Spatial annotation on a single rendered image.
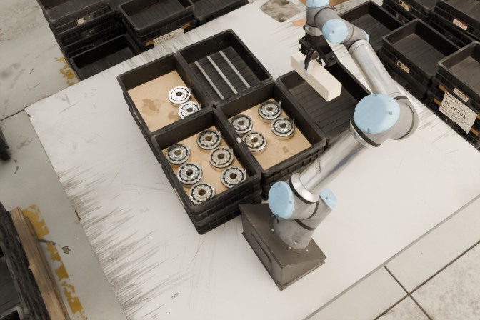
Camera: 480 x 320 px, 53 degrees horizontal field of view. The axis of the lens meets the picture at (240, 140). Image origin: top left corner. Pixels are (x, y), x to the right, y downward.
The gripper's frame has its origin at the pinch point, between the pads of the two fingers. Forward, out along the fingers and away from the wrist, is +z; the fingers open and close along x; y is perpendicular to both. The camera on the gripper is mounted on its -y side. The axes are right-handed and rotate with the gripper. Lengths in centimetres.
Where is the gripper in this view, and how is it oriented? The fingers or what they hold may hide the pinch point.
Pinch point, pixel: (315, 72)
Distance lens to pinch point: 195.3
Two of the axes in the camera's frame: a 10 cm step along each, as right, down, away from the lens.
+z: 0.6, 5.9, 8.0
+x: -8.4, 4.6, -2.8
